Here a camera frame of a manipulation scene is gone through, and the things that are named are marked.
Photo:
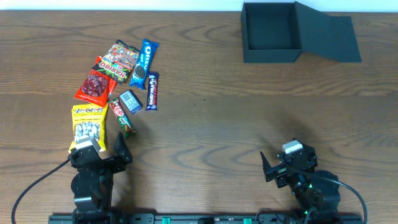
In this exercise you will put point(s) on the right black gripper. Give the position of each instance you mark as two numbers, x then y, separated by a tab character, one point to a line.
278	171

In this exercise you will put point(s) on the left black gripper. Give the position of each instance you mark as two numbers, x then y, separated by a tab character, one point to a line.
119	166

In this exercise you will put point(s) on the Haribo gummy candy bag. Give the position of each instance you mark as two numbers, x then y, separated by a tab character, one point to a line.
118	62

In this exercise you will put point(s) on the black gift box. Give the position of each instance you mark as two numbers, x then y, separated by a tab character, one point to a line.
274	32

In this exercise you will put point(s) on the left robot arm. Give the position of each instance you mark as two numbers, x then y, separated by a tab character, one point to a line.
93	184

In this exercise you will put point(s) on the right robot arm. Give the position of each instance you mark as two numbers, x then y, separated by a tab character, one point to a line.
317	192

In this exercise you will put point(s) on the blue Oreo cookie pack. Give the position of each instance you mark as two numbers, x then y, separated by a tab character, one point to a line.
144	61

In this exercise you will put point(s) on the red green KitKat bar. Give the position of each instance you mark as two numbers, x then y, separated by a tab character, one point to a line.
122	117

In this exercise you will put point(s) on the yellow sunflower seed bag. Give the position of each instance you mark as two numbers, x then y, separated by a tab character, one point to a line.
89	121

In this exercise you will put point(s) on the small dark blue carton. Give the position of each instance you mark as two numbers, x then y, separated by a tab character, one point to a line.
131	101

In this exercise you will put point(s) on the Dairy Milk chocolate bar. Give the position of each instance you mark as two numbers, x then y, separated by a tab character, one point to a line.
153	80

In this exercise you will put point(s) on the red dried fruit bag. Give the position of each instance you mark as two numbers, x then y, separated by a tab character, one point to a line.
96	89

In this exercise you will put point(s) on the black mounting rail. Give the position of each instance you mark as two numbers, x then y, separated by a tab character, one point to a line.
262	218

